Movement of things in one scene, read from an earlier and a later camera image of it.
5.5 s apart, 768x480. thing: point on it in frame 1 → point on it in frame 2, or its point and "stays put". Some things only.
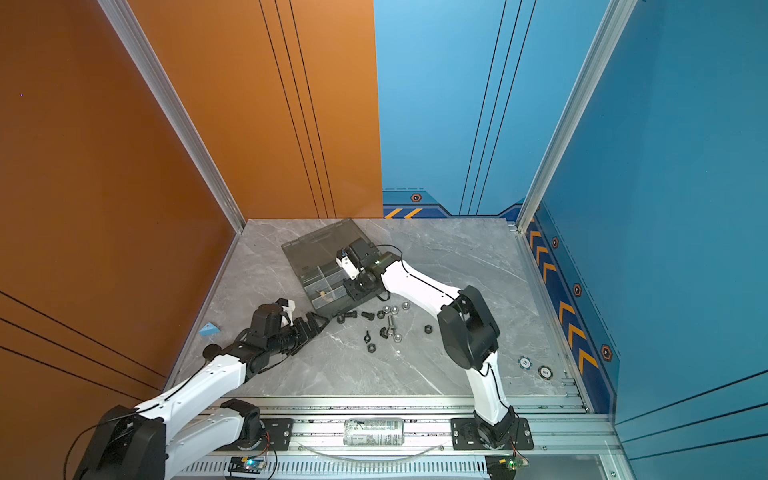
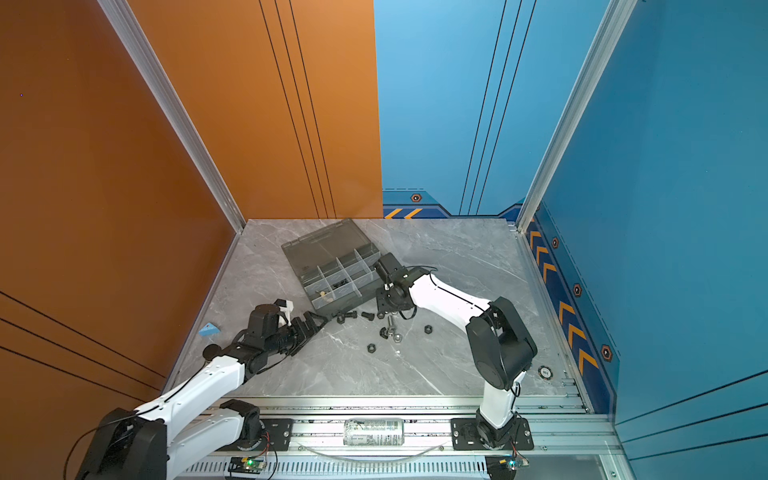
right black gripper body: [358, 288] → [387, 302]
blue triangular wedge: [209, 329] stays put
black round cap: [210, 351] stays put
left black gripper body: [292, 338] stays put
